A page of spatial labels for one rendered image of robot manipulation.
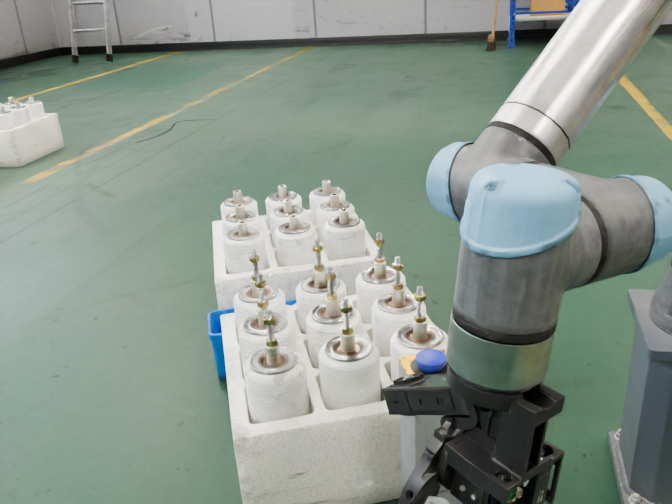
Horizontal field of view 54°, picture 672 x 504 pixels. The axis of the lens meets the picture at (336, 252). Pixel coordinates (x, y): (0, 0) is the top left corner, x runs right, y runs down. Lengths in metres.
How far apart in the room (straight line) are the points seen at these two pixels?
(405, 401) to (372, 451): 0.48
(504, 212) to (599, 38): 0.27
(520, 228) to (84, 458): 1.05
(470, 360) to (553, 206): 0.13
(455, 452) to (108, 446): 0.92
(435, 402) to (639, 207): 0.22
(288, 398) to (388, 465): 0.20
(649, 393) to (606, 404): 0.33
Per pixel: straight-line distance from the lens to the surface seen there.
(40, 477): 1.34
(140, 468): 1.28
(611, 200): 0.51
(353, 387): 1.02
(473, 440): 0.55
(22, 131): 3.56
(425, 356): 0.87
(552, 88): 0.63
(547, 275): 0.45
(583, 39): 0.66
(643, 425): 1.11
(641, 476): 1.16
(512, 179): 0.44
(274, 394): 1.00
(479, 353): 0.47
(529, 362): 0.48
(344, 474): 1.08
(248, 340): 1.10
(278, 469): 1.05
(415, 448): 0.91
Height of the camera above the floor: 0.80
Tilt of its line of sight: 24 degrees down
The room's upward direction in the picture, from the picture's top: 4 degrees counter-clockwise
